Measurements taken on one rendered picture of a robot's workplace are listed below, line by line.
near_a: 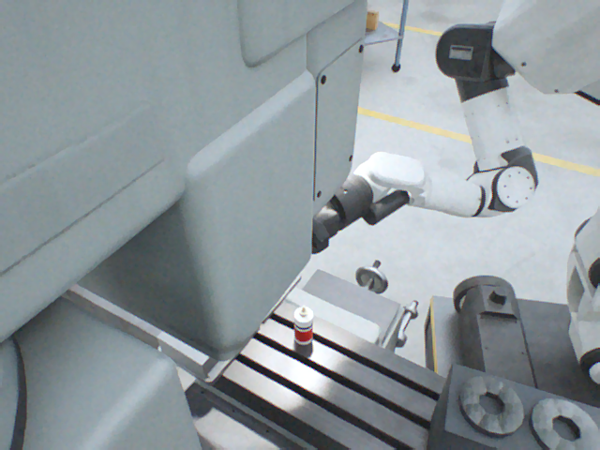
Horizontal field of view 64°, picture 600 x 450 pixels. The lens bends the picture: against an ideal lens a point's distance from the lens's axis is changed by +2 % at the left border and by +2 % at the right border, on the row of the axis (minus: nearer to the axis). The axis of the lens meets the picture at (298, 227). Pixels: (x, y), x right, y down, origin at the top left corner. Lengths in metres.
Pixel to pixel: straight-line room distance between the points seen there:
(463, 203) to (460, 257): 1.67
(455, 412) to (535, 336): 0.87
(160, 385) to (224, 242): 0.13
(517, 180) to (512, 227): 1.92
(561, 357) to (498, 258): 1.14
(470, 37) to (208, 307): 0.73
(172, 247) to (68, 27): 0.20
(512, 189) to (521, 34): 0.27
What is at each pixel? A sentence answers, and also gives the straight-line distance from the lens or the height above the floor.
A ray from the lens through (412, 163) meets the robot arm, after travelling 0.90.
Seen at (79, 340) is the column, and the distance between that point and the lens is 0.34.
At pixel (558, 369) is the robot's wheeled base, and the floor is 0.57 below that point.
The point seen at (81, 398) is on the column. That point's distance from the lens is 0.31.
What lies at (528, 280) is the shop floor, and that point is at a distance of 2.62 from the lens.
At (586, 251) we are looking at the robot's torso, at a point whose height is 1.02.
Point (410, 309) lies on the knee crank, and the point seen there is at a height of 0.51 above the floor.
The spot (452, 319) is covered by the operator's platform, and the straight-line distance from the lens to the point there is 1.80.
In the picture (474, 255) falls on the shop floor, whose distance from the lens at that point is 2.65.
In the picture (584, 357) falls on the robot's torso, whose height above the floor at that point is 0.69.
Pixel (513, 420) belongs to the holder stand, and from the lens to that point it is 0.81.
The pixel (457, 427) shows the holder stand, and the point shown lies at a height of 1.09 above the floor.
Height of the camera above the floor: 1.78
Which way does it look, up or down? 42 degrees down
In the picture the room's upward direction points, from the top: straight up
